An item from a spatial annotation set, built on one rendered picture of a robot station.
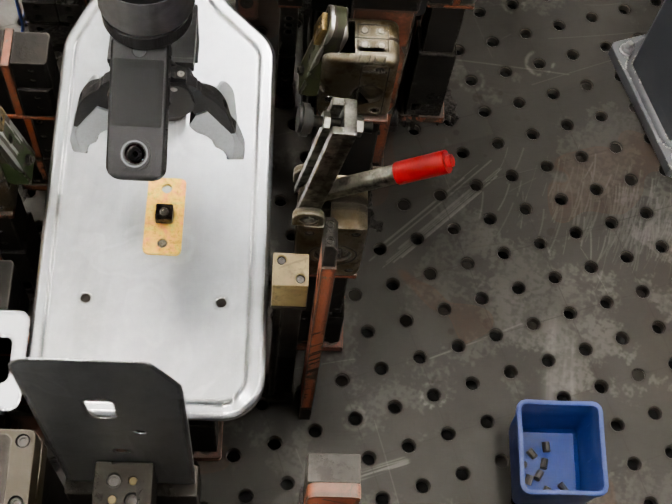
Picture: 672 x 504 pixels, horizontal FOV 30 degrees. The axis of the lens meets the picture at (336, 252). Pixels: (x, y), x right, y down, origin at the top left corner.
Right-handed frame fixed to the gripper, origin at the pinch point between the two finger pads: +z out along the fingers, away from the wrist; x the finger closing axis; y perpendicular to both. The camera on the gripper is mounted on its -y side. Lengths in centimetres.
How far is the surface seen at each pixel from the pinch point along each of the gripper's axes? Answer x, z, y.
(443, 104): -33, 38, 34
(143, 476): -0.5, 5.7, -27.8
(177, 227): -1.2, 11.3, -0.5
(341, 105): -15.9, -9.9, 0.3
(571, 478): -47, 43, -15
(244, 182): -7.6, 11.2, 4.9
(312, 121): -13.5, -9.7, -1.4
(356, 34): -18.3, 3.3, 18.1
